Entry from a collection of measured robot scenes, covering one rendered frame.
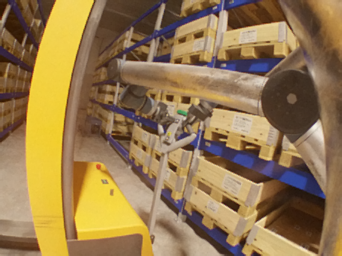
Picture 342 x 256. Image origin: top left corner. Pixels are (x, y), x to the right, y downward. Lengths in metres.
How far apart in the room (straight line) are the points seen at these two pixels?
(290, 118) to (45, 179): 0.75
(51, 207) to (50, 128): 0.31
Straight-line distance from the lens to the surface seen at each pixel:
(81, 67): 0.63
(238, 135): 1.67
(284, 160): 1.48
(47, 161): 0.67
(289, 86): 0.41
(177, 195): 2.36
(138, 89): 0.96
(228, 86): 0.46
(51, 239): 0.88
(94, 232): 0.80
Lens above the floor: 1.42
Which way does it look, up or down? 6 degrees down
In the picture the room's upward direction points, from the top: 11 degrees clockwise
